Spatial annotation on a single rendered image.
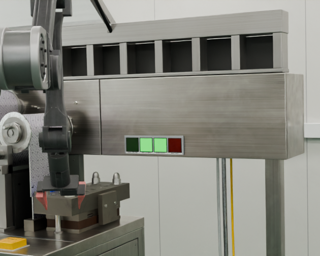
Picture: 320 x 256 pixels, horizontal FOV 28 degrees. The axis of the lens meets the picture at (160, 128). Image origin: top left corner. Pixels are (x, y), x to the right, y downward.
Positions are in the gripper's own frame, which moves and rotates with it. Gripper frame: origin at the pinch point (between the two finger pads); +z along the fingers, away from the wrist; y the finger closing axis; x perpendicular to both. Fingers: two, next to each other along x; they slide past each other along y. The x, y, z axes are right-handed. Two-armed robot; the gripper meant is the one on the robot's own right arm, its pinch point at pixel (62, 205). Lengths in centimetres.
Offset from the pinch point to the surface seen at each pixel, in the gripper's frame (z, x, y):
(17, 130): -0.6, -42.1, 19.0
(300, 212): 172, -194, -142
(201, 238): 213, -215, -75
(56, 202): 16.2, -21.7, 4.9
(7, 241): 15.4, -2.3, 18.7
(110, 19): -24, -83, -14
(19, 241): 15.9, -2.6, 15.0
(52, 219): 26.3, -25.1, 7.6
